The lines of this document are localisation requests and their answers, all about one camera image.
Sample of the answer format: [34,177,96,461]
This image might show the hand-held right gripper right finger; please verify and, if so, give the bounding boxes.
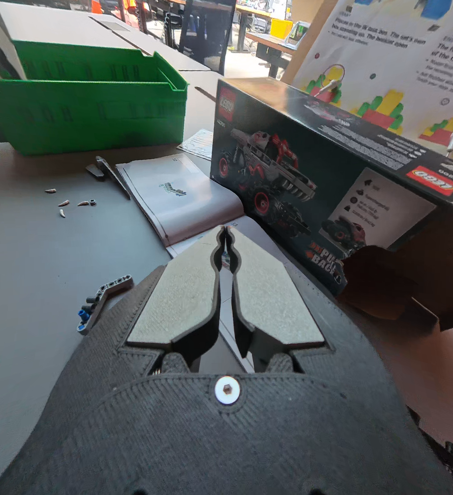
[225,226,326,374]

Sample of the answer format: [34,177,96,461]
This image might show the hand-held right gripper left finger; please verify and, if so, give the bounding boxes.
[126,225,227,370]

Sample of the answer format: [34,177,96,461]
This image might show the grey angled lego beam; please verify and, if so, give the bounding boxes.
[76,275,134,336]

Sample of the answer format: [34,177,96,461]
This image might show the lego instruction booklet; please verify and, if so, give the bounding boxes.
[115,153,289,374]

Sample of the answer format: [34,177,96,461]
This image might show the long dark grey lego panel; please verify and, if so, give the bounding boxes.
[96,156,131,200]

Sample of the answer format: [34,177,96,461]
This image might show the black lego set box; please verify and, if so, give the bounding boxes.
[210,77,453,333]

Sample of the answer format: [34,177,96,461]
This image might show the lego sticker sheet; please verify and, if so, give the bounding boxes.
[177,129,214,160]

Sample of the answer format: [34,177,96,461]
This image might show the green plastic bin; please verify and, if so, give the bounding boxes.
[0,39,190,157]

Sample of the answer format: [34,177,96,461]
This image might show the wooden top table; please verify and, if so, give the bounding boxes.
[245,32,302,79]

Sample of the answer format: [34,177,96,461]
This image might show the white instruction poster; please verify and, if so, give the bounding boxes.
[292,0,453,171]

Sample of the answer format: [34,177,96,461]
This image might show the brown cardboard board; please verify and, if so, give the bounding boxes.
[280,0,340,84]

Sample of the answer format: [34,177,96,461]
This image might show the yellow storage bin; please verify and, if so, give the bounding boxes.
[270,17,294,39]

